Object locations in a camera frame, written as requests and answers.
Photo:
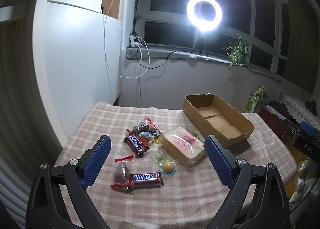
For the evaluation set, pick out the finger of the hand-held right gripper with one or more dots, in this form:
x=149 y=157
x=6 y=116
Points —
x=307 y=125
x=298 y=131

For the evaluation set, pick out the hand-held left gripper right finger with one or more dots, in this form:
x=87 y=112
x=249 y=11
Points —
x=218 y=161

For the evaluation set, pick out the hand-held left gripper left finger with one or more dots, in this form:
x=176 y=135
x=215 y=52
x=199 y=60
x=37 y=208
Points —
x=97 y=161

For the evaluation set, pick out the cardboard box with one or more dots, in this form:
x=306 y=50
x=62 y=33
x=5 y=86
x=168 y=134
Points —
x=225 y=123

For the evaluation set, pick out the sliced bread packet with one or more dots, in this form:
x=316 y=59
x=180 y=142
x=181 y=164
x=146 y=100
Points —
x=182 y=148

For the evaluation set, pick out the brown chocolate bar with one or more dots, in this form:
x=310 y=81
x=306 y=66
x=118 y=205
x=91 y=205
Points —
x=137 y=145
x=146 y=178

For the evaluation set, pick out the dark small figurine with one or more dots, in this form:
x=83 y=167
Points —
x=312 y=106

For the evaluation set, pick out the white lace cloth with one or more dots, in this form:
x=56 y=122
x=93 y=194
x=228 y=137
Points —
x=295 y=106

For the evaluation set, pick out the clear red-ended raisin packet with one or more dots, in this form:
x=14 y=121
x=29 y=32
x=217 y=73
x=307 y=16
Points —
x=142 y=126
x=121 y=174

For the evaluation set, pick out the dark red cabinet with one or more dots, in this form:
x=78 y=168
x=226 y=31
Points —
x=272 y=121

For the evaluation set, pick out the white figurine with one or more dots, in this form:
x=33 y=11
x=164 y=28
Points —
x=300 y=181

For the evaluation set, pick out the small green candy packet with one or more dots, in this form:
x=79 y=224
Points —
x=158 y=156
x=193 y=133

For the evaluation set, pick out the plaid pink blanket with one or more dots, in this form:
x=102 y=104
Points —
x=105 y=118

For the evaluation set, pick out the yellow jelly cup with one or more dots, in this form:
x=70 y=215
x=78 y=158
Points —
x=168 y=166

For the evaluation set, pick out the orange jelly cup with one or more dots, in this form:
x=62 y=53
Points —
x=145 y=135

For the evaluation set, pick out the green printed bag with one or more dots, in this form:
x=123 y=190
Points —
x=252 y=100

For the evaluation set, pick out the small yellow snack packet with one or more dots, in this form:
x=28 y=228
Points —
x=157 y=139

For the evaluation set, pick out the dark curtain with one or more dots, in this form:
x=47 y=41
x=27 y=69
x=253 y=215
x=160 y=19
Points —
x=300 y=43

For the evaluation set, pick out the potted spider plant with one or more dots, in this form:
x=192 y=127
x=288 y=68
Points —
x=237 y=48

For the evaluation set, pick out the white cabinet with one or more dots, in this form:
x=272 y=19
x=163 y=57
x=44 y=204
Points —
x=75 y=56

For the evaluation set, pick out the black tripod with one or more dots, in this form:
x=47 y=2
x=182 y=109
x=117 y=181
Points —
x=200 y=41

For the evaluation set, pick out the grey window sill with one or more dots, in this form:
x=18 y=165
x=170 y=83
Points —
x=160 y=53

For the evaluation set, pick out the white power strip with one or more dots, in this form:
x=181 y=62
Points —
x=133 y=41

